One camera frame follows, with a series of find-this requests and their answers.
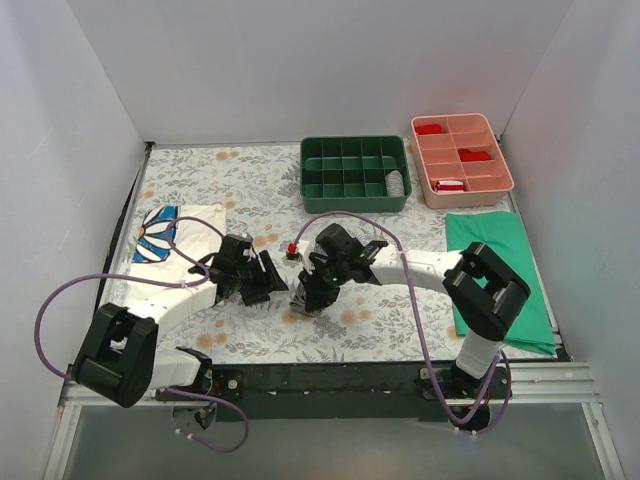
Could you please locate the grey striped underwear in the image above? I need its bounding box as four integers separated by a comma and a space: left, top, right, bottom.
289, 282, 321, 317
385, 170, 405, 198

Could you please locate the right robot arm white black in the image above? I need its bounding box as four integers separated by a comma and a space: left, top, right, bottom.
287, 223, 531, 398

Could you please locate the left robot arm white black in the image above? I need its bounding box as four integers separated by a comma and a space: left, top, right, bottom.
71, 235, 288, 408

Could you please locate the rolled grey striped underwear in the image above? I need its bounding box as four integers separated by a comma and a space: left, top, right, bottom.
385, 170, 405, 198

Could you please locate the white cloth with blue flower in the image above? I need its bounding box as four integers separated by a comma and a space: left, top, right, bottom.
123, 204, 226, 307

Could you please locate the floral patterned table mat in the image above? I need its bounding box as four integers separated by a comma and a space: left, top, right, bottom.
94, 142, 564, 365

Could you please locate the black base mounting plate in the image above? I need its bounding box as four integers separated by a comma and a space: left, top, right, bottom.
157, 362, 516, 424

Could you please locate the dark green divided organizer tray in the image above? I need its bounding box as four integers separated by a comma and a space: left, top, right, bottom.
300, 135, 412, 214

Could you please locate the red white rolled cloth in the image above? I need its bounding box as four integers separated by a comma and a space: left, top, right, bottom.
433, 179, 466, 193

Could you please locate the pink divided organizer tray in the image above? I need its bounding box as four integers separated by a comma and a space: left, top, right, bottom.
410, 113, 515, 209

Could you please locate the red rolled cloth top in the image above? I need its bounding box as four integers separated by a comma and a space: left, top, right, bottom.
414, 123, 444, 136

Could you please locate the red rolled cloth middle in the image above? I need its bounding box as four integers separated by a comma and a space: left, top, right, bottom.
457, 148, 493, 163

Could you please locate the green folded cloth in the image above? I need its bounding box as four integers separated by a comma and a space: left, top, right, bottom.
445, 212, 555, 355

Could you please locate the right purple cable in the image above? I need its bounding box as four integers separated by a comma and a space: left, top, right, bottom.
292, 210, 514, 435

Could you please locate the purple cable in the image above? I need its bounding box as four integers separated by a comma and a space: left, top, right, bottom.
33, 215, 250, 454
292, 210, 514, 435

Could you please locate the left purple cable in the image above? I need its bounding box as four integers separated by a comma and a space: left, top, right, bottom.
33, 215, 250, 454

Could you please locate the aluminium frame rail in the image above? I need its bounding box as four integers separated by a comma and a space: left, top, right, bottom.
39, 362, 626, 480

